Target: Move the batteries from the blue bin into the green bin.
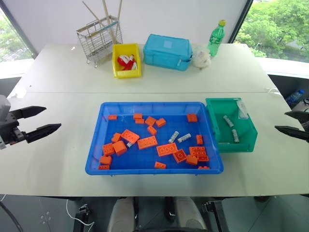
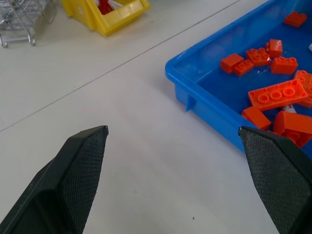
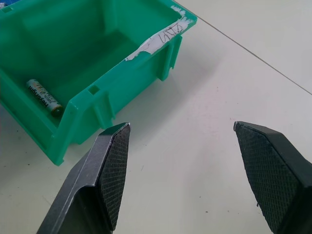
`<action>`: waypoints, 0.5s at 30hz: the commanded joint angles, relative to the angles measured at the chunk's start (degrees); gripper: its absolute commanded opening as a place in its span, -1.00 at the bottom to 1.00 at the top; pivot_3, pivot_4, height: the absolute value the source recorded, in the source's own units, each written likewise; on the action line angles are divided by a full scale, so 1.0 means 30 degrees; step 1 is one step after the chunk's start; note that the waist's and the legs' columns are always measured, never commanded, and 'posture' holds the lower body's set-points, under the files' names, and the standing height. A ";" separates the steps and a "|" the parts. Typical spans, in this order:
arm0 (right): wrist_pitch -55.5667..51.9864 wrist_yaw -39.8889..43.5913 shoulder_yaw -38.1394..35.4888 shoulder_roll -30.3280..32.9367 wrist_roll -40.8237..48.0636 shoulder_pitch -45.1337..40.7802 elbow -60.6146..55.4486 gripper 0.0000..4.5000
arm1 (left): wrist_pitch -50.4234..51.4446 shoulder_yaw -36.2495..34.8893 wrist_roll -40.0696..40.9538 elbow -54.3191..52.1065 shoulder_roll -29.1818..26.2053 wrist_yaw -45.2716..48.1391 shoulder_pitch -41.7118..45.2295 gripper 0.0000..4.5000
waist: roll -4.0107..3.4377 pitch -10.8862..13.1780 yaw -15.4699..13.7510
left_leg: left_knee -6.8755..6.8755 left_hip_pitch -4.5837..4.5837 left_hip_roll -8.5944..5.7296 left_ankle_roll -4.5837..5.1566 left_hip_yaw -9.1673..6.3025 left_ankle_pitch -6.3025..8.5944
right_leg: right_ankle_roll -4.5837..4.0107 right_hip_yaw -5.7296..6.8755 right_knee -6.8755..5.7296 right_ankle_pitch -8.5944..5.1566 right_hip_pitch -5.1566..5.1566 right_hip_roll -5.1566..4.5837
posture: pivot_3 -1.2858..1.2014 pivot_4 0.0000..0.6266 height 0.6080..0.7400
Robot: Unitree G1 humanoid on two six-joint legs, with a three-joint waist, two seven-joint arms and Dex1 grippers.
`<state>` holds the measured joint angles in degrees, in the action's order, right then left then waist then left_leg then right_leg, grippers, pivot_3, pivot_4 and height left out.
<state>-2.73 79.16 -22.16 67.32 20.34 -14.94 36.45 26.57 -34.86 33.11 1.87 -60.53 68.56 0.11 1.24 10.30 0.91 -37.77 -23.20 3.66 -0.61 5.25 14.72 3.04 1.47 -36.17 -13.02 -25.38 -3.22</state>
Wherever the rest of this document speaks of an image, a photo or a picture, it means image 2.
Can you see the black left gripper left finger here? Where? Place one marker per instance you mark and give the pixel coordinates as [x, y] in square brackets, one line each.
[75, 175]

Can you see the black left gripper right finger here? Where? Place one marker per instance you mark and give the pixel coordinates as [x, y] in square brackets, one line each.
[278, 175]

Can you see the upside-down orange plastic building brick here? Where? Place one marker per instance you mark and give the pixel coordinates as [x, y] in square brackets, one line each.
[278, 95]

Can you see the blue plastic tray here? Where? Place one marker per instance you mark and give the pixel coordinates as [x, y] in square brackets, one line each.
[214, 80]

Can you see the yellow plastic parts bin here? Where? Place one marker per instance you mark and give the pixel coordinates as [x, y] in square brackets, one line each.
[107, 17]

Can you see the red and white items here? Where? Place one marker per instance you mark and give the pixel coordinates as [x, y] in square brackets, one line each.
[107, 6]

